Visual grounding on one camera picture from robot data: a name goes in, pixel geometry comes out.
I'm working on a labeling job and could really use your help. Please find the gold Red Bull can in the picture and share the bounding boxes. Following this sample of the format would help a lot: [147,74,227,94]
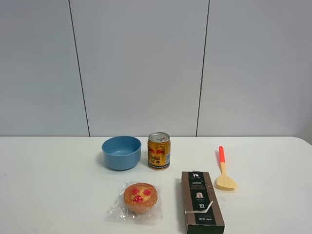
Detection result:
[147,132,171,171]

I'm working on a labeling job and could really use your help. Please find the blue plastic bowl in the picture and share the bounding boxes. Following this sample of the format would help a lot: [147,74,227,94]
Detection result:
[102,136,141,171]

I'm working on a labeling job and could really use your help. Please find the wrapped fruit tart pastry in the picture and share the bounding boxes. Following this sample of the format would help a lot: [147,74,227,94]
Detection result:
[105,182,163,225]

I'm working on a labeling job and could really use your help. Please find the orange handled yellow spatula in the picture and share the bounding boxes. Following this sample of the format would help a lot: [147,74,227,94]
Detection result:
[215,146,238,191]

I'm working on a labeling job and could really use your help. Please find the dark espresso capsule box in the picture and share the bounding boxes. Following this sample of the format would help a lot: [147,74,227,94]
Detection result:
[181,171,225,234]

